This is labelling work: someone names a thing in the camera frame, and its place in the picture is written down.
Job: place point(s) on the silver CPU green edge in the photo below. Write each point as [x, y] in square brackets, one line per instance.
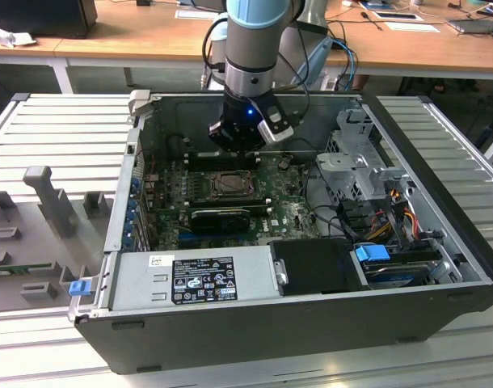
[232, 182]

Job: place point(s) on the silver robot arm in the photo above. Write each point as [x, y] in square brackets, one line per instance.
[252, 40]

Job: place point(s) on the CPU socket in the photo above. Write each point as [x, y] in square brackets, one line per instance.
[214, 193]

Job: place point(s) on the blue expansion slot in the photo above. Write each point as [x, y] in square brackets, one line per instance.
[186, 237]

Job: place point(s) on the silver coin battery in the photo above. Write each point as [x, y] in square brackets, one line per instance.
[284, 163]

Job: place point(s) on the black graphics card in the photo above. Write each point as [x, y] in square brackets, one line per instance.
[218, 222]

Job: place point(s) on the green motherboard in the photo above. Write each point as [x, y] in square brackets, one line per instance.
[287, 210]

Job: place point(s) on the pale blue teach pendant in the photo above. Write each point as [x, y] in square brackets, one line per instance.
[317, 56]

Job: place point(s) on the silver metal drive cage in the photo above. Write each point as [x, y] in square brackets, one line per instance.
[347, 169]

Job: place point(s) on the white paper sheet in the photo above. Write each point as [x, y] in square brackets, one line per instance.
[192, 14]
[412, 27]

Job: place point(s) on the black plastic shroud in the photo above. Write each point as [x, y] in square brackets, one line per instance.
[311, 266]

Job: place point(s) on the silver power supply with label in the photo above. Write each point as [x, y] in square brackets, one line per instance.
[141, 279]

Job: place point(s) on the white framed tablet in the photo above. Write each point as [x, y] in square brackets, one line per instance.
[398, 15]

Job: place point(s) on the grey parts rack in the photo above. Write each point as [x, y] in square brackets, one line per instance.
[48, 202]

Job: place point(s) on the hard disk in blue carrier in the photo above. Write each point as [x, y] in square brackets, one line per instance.
[392, 271]

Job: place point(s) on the black open PC case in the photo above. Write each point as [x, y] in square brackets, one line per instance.
[270, 339]

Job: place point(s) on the black computer tower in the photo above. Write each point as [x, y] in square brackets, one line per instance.
[40, 16]

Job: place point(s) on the small blue plastic clip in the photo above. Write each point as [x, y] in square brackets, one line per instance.
[80, 288]

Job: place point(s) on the crumpled white paper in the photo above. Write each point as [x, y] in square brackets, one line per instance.
[8, 38]

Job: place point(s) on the green RAM stick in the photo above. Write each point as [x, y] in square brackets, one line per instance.
[24, 267]

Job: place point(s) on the dark notebook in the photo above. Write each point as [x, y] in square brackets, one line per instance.
[473, 26]

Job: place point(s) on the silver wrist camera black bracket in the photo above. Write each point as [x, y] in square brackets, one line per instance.
[276, 125]

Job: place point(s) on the wooden desk white frame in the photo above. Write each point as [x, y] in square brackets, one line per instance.
[12, 51]
[149, 36]

